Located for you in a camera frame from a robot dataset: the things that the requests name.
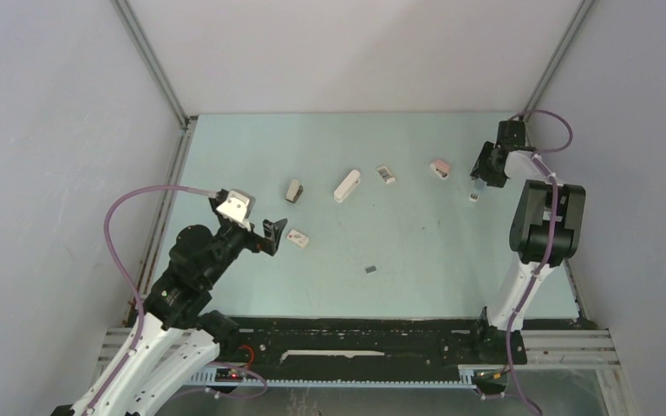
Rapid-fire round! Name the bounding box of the long white stapler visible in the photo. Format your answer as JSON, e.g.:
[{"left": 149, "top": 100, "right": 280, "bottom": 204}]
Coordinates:
[{"left": 333, "top": 169, "right": 361, "bottom": 203}]

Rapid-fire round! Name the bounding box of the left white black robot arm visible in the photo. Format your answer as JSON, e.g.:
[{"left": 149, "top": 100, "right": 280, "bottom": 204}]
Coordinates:
[{"left": 52, "top": 219, "right": 288, "bottom": 415}]

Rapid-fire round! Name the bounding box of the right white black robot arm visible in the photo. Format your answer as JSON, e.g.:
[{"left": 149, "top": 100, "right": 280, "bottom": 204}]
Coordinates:
[{"left": 468, "top": 117, "right": 586, "bottom": 362}]

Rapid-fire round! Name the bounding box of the beige brown mini stapler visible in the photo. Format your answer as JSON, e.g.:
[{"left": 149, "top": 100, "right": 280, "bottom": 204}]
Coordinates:
[{"left": 285, "top": 179, "right": 304, "bottom": 204}]

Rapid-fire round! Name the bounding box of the white staple box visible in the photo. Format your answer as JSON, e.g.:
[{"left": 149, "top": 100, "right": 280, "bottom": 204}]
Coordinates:
[{"left": 286, "top": 229, "right": 310, "bottom": 249}]

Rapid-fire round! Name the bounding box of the open staple box tray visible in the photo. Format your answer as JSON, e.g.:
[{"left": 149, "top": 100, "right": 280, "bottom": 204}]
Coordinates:
[{"left": 376, "top": 166, "right": 396, "bottom": 185}]

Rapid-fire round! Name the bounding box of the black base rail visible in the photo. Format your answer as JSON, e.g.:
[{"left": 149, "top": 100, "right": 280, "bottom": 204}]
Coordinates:
[{"left": 219, "top": 316, "right": 527, "bottom": 383}]

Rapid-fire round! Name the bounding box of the right aluminium frame post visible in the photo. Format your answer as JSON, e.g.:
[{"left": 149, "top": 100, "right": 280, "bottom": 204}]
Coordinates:
[{"left": 523, "top": 0, "right": 598, "bottom": 114}]

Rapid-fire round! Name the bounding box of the aluminium frame post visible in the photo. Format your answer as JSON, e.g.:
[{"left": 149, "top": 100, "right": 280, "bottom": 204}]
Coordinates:
[
  {"left": 111, "top": 0, "right": 190, "bottom": 129},
  {"left": 523, "top": 0, "right": 598, "bottom": 114}
]

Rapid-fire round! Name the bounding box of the left aluminium frame post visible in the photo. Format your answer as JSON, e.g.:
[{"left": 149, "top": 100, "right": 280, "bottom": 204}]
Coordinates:
[{"left": 111, "top": 0, "right": 190, "bottom": 129}]

